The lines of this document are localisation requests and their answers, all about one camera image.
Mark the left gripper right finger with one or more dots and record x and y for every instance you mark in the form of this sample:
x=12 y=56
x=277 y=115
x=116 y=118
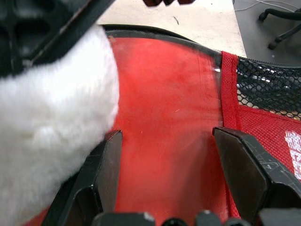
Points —
x=254 y=169

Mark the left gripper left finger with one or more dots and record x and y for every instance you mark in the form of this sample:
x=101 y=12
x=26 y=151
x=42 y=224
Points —
x=94 y=179

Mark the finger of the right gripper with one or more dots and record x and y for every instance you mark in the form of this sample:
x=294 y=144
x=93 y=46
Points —
x=169 y=2

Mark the white fluffy plush toy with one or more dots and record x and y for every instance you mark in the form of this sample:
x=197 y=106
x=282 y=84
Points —
x=47 y=117

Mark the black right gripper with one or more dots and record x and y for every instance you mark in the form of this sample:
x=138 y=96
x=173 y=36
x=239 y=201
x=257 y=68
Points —
x=35 y=28

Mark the black clear zip pouch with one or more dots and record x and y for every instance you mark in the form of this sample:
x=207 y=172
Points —
x=258 y=131

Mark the black office chair base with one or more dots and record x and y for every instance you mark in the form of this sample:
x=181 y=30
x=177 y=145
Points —
x=285 y=18

